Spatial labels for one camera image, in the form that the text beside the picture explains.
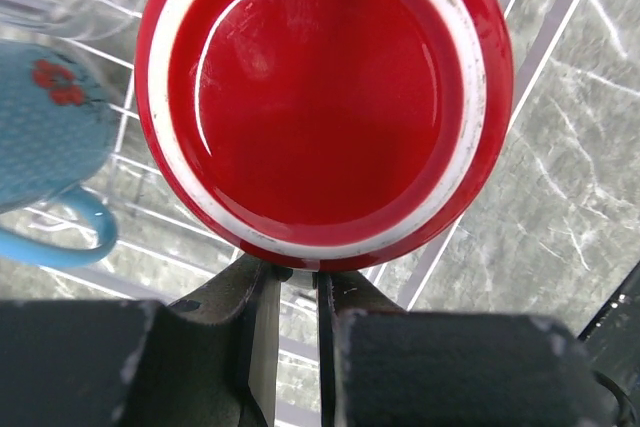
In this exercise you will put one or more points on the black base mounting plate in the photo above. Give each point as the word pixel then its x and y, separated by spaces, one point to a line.
pixel 612 336

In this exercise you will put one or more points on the red mug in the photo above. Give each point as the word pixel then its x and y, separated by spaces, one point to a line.
pixel 326 135

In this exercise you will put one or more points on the light blue floral mug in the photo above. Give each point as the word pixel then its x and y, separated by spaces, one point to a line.
pixel 57 130

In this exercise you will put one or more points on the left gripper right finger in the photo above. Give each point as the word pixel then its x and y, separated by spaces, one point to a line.
pixel 381 365

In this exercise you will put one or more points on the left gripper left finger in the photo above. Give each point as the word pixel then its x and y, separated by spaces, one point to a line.
pixel 207 359

